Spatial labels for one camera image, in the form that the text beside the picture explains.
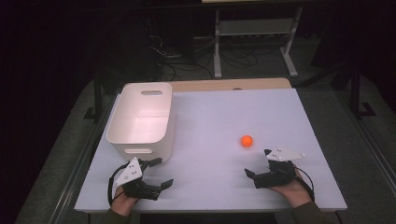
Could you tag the white metal stand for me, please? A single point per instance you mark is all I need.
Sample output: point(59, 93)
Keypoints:
point(255, 27)

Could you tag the black stand leg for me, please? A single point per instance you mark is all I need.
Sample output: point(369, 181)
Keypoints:
point(98, 93)
point(355, 90)

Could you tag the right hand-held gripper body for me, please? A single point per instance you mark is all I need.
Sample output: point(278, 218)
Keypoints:
point(275, 179)

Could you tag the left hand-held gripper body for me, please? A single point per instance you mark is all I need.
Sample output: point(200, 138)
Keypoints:
point(130, 174)

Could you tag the white plastic bin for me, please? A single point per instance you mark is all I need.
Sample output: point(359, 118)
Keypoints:
point(140, 124)

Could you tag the person's right hand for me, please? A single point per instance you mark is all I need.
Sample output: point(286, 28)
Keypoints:
point(294, 193)

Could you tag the person's left hand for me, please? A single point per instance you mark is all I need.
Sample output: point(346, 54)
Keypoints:
point(122, 203)

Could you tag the orange ball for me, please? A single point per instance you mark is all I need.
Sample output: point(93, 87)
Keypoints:
point(246, 141)

